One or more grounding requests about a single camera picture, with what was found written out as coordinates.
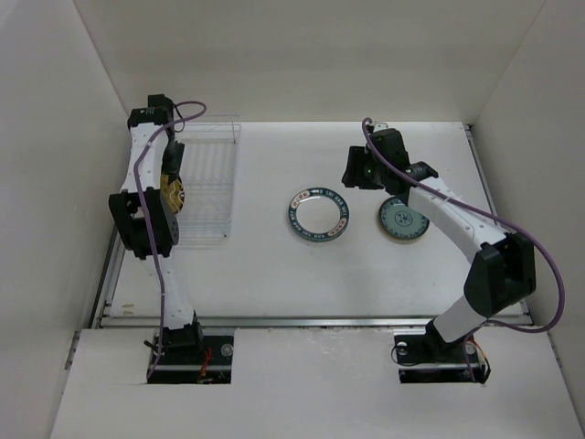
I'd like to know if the blue floral green plate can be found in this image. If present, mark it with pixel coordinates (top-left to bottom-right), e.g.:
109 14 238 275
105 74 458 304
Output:
378 197 430 241

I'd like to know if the green rimmed white plate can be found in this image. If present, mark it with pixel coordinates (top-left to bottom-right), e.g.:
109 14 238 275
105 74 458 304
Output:
287 187 350 243

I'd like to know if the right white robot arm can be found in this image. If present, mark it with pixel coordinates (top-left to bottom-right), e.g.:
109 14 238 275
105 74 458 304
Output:
342 120 537 360

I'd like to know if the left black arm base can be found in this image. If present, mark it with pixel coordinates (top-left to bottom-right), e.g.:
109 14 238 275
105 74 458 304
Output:
144 328 235 385

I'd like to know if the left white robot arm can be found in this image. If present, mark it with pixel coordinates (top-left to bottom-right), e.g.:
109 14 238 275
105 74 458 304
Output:
108 94 205 363

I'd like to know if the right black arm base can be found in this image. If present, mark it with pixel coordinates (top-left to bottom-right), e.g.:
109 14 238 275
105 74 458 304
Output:
391 334 492 385

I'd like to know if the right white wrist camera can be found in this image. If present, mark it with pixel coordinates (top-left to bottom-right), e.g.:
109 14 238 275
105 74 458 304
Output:
374 122 389 132

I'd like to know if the white wire dish rack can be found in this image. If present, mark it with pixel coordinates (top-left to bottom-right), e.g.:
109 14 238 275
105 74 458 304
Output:
177 113 241 248

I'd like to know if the aluminium table frame rail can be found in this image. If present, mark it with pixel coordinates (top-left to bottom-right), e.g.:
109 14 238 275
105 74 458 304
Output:
90 123 531 330

